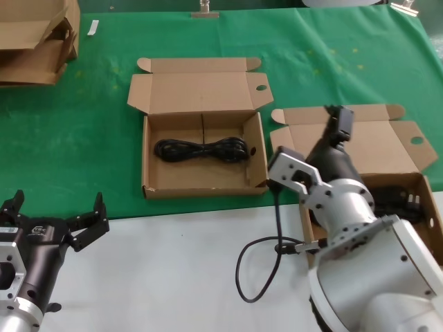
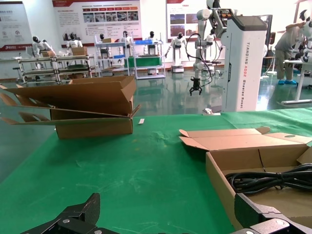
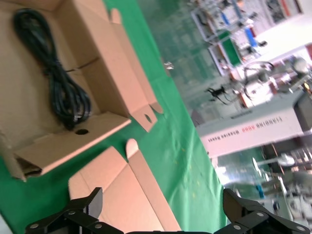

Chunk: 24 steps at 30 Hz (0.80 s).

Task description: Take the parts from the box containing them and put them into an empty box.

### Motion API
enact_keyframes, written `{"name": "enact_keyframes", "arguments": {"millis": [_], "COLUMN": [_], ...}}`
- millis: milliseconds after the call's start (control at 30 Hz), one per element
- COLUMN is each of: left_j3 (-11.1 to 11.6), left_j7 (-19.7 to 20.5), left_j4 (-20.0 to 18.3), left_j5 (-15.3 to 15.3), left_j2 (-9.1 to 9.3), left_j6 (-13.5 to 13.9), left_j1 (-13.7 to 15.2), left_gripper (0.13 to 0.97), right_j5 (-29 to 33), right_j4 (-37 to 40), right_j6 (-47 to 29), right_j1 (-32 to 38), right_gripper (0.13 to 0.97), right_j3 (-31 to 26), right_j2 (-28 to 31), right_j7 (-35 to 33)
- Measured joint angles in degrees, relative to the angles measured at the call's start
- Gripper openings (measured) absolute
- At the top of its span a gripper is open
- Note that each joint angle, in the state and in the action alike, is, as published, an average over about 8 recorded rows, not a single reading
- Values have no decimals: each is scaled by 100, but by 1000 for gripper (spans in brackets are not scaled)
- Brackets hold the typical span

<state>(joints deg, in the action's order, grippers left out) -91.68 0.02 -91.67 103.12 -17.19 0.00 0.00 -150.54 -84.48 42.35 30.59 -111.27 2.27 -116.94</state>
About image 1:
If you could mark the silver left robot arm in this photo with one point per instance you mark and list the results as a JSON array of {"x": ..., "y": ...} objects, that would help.
[{"x": 17, "y": 318}]

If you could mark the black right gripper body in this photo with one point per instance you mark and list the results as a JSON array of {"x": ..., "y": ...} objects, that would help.
[{"x": 334, "y": 162}]

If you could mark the silver table clamp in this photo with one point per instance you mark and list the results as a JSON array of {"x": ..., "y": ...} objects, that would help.
[{"x": 205, "y": 14}]

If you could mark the white paper strip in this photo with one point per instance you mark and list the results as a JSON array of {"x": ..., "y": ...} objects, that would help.
[{"x": 92, "y": 27}]

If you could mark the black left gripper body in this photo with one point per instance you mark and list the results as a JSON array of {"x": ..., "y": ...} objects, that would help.
[{"x": 45, "y": 242}]

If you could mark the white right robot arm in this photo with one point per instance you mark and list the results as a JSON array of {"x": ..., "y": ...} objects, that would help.
[{"x": 373, "y": 269}]

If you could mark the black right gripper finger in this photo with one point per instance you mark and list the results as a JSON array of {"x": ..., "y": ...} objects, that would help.
[
  {"x": 331, "y": 119},
  {"x": 345, "y": 122}
]

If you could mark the brown cardboard mailer box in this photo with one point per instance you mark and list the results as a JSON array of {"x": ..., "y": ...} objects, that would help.
[{"x": 380, "y": 145}]

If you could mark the cardboard box with chipped corner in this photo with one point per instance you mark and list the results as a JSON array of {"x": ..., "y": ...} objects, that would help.
[{"x": 194, "y": 176}]

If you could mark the green table cloth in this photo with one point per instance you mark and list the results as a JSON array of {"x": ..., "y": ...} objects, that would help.
[{"x": 69, "y": 138}]

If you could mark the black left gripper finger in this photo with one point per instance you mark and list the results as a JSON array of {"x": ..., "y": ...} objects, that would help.
[
  {"x": 91, "y": 224},
  {"x": 12, "y": 211}
]

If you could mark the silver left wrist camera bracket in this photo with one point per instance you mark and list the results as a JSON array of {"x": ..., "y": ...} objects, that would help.
[{"x": 10, "y": 252}]

